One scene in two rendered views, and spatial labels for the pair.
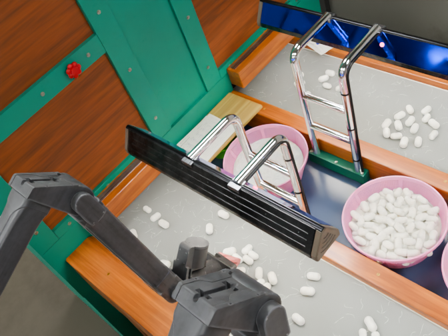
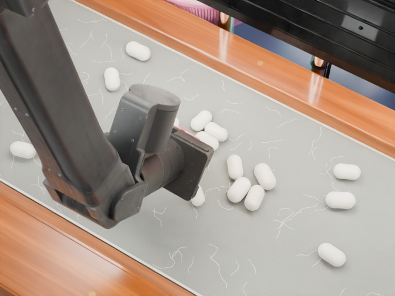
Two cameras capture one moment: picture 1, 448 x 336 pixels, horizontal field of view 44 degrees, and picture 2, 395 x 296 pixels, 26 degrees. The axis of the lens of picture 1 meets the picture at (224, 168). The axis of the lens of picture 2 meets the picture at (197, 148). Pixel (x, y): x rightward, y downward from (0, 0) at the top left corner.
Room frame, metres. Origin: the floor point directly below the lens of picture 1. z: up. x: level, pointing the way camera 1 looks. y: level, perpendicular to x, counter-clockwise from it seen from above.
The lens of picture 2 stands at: (0.32, 0.34, 1.71)
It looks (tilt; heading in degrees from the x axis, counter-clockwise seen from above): 59 degrees down; 332
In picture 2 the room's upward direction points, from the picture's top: straight up
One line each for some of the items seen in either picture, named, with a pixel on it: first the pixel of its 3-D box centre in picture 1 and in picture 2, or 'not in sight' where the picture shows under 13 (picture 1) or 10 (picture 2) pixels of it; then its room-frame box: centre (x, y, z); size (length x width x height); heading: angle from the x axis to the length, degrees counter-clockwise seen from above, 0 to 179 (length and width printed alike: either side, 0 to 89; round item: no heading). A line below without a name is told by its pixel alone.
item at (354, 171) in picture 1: (345, 100); not in sight; (1.10, -0.39, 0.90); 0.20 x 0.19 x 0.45; 30
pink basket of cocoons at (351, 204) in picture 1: (395, 226); not in sight; (0.77, -0.35, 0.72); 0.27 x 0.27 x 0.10
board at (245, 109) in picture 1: (214, 131); not in sight; (1.34, -0.02, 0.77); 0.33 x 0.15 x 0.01; 120
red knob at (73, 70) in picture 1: (73, 69); not in sight; (1.27, 0.25, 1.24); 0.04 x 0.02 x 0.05; 120
